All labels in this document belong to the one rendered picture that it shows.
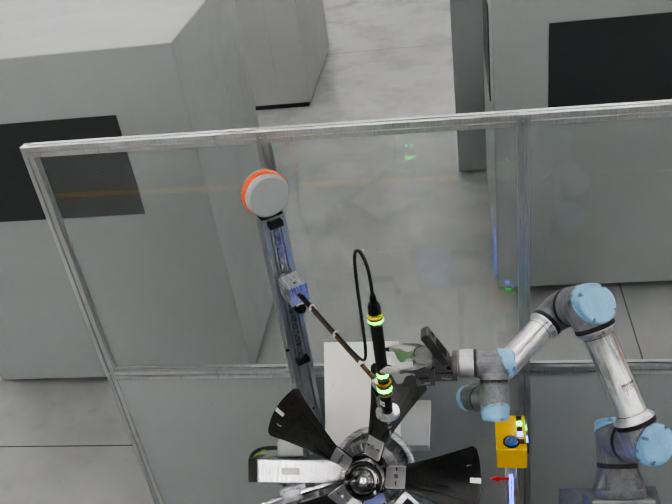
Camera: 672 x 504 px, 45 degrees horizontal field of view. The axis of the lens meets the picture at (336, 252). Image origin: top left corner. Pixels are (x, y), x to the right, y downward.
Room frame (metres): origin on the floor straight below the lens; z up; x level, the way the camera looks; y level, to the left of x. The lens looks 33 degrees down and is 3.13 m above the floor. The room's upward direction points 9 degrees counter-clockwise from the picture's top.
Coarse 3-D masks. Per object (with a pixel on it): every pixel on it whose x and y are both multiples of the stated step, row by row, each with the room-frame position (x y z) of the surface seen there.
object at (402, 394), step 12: (372, 372) 1.95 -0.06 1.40; (396, 384) 1.86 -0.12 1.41; (408, 384) 1.84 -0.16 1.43; (372, 396) 1.90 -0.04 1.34; (396, 396) 1.83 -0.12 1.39; (408, 396) 1.81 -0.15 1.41; (420, 396) 1.79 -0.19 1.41; (372, 408) 1.87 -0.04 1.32; (408, 408) 1.78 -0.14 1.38; (372, 420) 1.84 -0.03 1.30; (396, 420) 1.78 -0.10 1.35; (372, 432) 1.81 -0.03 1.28; (384, 432) 1.77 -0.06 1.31
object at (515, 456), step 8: (512, 416) 1.99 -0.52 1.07; (496, 424) 1.96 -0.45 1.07; (504, 424) 1.95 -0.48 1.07; (512, 424) 1.95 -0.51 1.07; (496, 432) 1.92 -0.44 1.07; (504, 432) 1.92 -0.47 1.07; (512, 432) 1.91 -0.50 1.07; (496, 440) 1.89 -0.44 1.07; (504, 440) 1.88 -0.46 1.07; (496, 448) 1.86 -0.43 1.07; (504, 448) 1.85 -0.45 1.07; (512, 448) 1.84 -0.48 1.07; (520, 448) 1.84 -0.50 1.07; (504, 456) 1.84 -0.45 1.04; (512, 456) 1.84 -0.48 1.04; (520, 456) 1.83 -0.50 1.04; (504, 464) 1.84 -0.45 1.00; (512, 464) 1.84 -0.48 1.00; (520, 464) 1.83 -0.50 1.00
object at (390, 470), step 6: (390, 468) 1.74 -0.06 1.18; (402, 468) 1.73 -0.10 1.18; (390, 474) 1.72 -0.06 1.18; (402, 474) 1.71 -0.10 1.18; (390, 480) 1.69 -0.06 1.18; (396, 480) 1.69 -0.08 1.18; (402, 480) 1.69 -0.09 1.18; (390, 486) 1.67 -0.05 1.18; (396, 486) 1.67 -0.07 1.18; (402, 486) 1.66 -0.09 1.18
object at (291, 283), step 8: (288, 272) 2.32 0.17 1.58; (296, 272) 2.32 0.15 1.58; (280, 280) 2.29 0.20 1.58; (288, 280) 2.28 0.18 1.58; (296, 280) 2.27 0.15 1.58; (304, 280) 2.26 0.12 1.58; (280, 288) 2.30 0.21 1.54; (288, 288) 2.23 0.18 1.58; (296, 288) 2.23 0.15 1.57; (304, 288) 2.24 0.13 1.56; (288, 296) 2.23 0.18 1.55; (296, 296) 2.23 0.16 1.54; (296, 304) 2.23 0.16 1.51
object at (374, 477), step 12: (360, 456) 1.79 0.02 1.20; (348, 468) 1.70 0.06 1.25; (360, 468) 1.70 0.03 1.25; (372, 468) 1.69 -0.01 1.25; (384, 468) 1.76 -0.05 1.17; (348, 480) 1.69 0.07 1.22; (372, 480) 1.67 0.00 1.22; (384, 480) 1.70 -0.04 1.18; (348, 492) 1.66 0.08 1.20; (360, 492) 1.66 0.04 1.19; (372, 492) 1.65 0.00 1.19
